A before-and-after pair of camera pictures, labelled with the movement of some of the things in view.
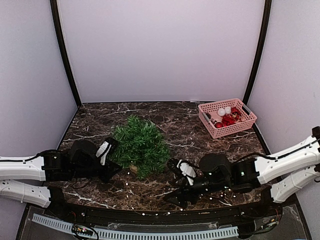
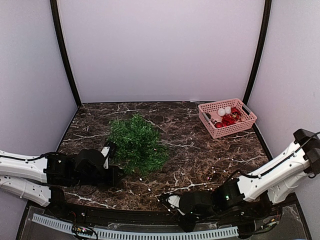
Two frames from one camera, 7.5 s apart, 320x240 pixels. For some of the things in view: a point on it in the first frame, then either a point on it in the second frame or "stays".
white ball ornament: [221, 111] stays
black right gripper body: [222, 185] to [188, 227]
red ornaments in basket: [228, 119] stays
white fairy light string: [149, 214] to [200, 186]
